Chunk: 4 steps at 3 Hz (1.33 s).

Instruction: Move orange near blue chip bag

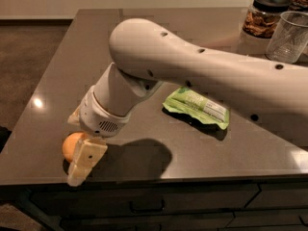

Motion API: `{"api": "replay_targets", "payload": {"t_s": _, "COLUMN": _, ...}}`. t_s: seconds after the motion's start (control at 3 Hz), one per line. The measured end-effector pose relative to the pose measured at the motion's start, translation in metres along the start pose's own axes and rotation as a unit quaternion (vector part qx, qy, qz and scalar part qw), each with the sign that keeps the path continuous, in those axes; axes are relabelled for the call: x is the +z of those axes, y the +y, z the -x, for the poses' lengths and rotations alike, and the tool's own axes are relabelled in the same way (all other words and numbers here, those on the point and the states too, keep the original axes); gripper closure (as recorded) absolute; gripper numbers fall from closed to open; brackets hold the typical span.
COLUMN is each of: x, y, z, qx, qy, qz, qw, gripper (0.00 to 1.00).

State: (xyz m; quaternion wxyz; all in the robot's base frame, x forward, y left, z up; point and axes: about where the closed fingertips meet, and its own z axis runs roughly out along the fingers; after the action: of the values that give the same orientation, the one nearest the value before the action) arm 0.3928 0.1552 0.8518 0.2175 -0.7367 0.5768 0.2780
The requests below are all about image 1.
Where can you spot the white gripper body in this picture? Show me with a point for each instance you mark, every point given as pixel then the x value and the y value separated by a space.
pixel 94 115

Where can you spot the orange fruit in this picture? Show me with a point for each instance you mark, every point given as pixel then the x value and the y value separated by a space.
pixel 69 144

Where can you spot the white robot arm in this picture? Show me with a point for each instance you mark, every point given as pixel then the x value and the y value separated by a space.
pixel 145 55

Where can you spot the dark right drawer front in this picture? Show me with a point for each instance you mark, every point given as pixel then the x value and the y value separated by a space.
pixel 280 196

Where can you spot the dark drawer front with handle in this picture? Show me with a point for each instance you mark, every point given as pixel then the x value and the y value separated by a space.
pixel 153 201

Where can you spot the glass jar with black lid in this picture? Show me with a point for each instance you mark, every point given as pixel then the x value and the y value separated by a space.
pixel 262 17

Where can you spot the clear plastic cup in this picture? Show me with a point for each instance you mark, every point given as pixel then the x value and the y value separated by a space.
pixel 289 38

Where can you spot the green snack bag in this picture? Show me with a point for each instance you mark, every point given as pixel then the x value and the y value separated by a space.
pixel 188 102

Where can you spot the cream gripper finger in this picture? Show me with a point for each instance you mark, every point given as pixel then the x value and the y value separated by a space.
pixel 73 119
pixel 88 152

